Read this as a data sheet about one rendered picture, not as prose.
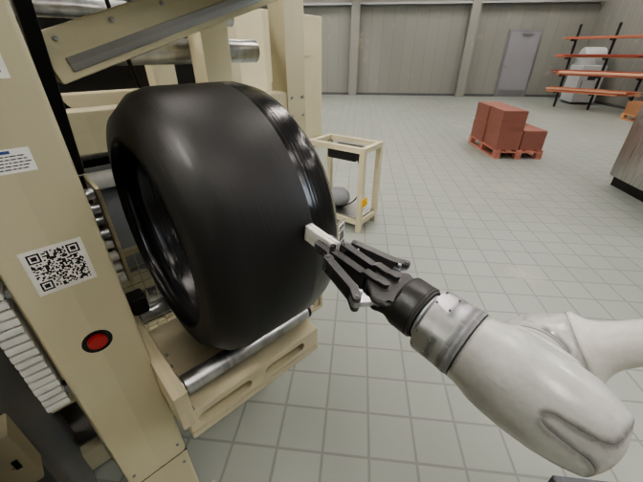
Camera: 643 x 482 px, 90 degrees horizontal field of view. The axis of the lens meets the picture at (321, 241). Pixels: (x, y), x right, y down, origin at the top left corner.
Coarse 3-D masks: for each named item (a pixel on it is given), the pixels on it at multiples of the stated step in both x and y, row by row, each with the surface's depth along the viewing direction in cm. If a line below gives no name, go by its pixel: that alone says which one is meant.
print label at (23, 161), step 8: (0, 152) 40; (8, 152) 40; (16, 152) 41; (24, 152) 41; (0, 160) 40; (8, 160) 40; (16, 160) 41; (24, 160) 42; (32, 160) 42; (0, 168) 40; (8, 168) 41; (16, 168) 41; (24, 168) 42; (32, 168) 42
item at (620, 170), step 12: (636, 120) 383; (636, 132) 382; (624, 144) 399; (636, 144) 381; (624, 156) 398; (636, 156) 380; (612, 168) 414; (624, 168) 396; (636, 168) 378; (612, 180) 419; (624, 180) 395; (636, 180) 378; (636, 192) 381
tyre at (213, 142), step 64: (128, 128) 52; (192, 128) 48; (256, 128) 53; (128, 192) 76; (192, 192) 46; (256, 192) 50; (320, 192) 57; (192, 256) 50; (256, 256) 50; (320, 256) 60; (192, 320) 71; (256, 320) 56
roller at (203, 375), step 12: (288, 324) 81; (264, 336) 77; (276, 336) 79; (240, 348) 73; (252, 348) 74; (216, 360) 70; (228, 360) 71; (240, 360) 73; (192, 372) 67; (204, 372) 68; (216, 372) 69; (192, 384) 66; (204, 384) 68
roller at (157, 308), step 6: (156, 300) 87; (162, 300) 87; (150, 306) 85; (156, 306) 85; (162, 306) 86; (168, 306) 87; (150, 312) 84; (156, 312) 85; (162, 312) 86; (144, 318) 84; (150, 318) 85
